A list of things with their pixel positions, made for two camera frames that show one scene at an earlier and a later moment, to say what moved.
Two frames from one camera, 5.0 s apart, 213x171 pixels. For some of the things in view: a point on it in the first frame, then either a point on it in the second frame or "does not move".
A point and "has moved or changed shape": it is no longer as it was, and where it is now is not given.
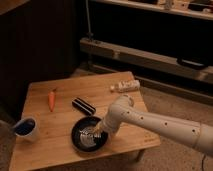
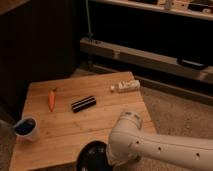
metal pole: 89,34 does not move
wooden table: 69,112 does not move
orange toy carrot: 51,99 does not move
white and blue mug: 27,130 does not move
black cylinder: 84,106 has moved or changed shape
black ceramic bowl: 85,138 to 94,156
